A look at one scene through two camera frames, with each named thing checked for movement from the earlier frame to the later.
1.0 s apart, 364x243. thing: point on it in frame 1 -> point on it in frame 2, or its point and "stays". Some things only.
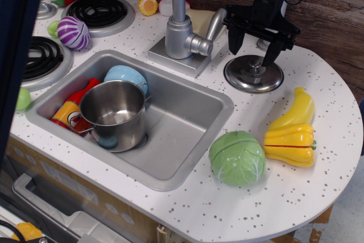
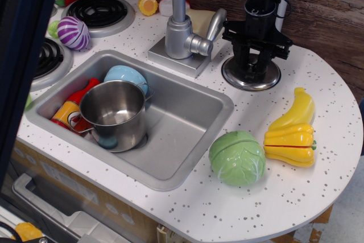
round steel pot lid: (246, 74) stays
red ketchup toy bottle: (68, 116) stays
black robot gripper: (265, 17) -> (257, 30)
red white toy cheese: (165, 5) stays
